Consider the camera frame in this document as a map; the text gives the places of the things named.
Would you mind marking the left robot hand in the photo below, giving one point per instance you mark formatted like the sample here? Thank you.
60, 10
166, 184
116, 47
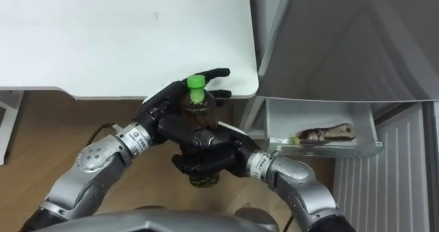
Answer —
161, 101

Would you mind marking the white desk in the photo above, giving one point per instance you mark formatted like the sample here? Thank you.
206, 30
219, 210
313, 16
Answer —
120, 36

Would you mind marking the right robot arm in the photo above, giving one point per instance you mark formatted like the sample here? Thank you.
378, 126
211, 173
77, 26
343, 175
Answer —
302, 187

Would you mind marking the robot body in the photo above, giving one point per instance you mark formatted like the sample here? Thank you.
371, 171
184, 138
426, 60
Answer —
154, 223

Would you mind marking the grey fridge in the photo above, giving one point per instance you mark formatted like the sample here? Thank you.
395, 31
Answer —
343, 46

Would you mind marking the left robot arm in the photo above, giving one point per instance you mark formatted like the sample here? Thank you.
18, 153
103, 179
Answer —
92, 170

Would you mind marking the brown bottle with green cap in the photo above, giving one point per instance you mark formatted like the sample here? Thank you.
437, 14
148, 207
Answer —
196, 84

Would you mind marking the open fridge door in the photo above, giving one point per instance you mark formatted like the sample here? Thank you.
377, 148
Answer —
377, 184

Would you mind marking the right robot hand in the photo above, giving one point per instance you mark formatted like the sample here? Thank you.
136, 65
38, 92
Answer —
209, 146

